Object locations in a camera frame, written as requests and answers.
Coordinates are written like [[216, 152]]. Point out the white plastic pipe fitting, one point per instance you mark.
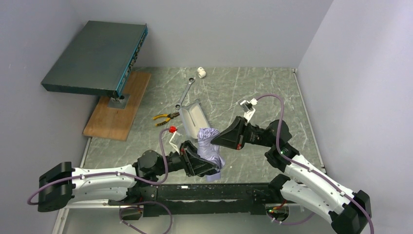
[[201, 72]]

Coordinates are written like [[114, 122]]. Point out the purple folding umbrella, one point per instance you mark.
[[210, 152]]

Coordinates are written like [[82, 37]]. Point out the dark teal network switch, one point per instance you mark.
[[98, 61]]

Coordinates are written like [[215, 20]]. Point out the wooden board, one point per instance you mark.
[[113, 121]]

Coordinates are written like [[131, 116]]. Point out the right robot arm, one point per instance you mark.
[[348, 212]]

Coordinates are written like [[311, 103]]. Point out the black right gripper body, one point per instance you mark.
[[241, 133]]

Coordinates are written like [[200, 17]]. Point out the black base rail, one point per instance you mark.
[[202, 199]]

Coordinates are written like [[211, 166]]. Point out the silver combination wrench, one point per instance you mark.
[[184, 93]]

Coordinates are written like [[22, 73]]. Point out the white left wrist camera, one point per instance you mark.
[[176, 139]]

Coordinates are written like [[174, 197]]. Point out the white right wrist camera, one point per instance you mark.
[[248, 108]]

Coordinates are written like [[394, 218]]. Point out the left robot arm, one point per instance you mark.
[[64, 184]]

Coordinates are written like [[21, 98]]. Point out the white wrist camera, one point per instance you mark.
[[176, 139], [248, 108]]

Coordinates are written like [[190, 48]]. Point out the grey metal stand bracket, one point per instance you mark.
[[119, 103]]

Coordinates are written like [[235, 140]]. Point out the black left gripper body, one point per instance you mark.
[[186, 159]]

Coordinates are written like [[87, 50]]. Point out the yellow handled pliers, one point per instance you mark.
[[167, 117]]

